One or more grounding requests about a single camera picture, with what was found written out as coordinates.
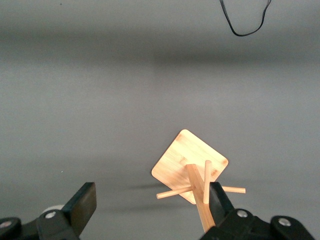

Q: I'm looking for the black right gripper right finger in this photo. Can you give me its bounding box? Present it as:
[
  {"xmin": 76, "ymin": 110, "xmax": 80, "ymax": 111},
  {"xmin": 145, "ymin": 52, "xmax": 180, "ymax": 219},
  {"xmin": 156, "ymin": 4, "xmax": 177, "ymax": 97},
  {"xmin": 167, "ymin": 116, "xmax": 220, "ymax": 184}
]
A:
[{"xmin": 199, "ymin": 181, "xmax": 316, "ymax": 240}]

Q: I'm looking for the wooden cup rack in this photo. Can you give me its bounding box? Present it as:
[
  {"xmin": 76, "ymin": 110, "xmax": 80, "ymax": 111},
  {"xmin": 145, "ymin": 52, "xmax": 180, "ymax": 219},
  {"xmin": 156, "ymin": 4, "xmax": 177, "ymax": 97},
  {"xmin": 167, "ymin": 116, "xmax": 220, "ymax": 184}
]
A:
[{"xmin": 151, "ymin": 129, "xmax": 246, "ymax": 233}]

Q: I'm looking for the dark grey table mat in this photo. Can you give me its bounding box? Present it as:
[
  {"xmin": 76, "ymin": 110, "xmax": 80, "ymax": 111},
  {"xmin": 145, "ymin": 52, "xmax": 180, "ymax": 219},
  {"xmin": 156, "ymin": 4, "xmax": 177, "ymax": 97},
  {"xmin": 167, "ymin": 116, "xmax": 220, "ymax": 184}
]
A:
[{"xmin": 0, "ymin": 0, "xmax": 320, "ymax": 240}]

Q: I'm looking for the thin black table cable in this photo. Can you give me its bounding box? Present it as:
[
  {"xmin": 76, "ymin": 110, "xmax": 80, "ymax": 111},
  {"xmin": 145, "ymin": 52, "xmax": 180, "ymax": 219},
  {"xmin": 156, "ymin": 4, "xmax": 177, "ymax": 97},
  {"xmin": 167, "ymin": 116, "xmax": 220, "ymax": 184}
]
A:
[{"xmin": 219, "ymin": 0, "xmax": 273, "ymax": 37}]

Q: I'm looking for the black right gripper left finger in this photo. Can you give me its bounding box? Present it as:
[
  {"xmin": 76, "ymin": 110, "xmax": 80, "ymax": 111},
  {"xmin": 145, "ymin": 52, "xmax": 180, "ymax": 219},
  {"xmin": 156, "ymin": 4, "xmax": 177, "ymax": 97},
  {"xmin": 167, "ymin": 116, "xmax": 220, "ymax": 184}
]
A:
[{"xmin": 0, "ymin": 181, "xmax": 97, "ymax": 240}]

